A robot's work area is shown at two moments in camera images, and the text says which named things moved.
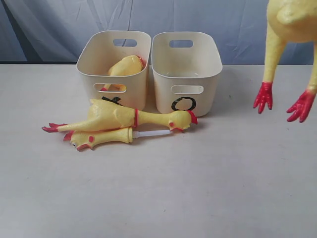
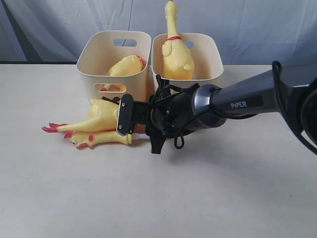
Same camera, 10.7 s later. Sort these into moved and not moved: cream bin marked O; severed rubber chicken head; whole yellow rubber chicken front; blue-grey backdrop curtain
Moved: whole yellow rubber chicken front
Not moved: severed rubber chicken head; cream bin marked O; blue-grey backdrop curtain
